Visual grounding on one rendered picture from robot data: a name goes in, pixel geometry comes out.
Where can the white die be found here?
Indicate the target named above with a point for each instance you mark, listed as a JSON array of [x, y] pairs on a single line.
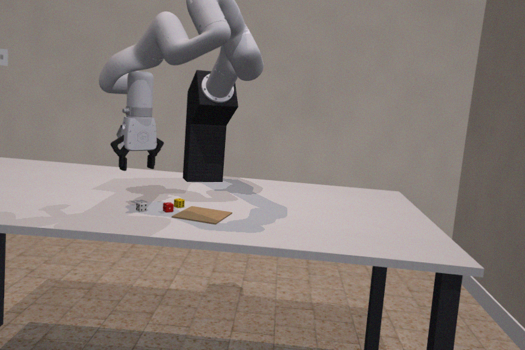
[[141, 206]]

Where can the yellow die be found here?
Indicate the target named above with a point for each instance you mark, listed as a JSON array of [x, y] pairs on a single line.
[[179, 203]]

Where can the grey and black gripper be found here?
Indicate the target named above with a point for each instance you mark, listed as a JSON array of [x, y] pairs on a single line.
[[137, 135]]

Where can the red die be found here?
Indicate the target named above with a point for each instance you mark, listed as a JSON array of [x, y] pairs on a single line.
[[168, 207]]

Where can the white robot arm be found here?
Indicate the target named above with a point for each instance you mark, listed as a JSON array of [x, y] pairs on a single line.
[[165, 38]]

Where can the brown mat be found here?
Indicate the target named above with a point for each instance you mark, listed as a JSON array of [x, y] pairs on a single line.
[[200, 214]]

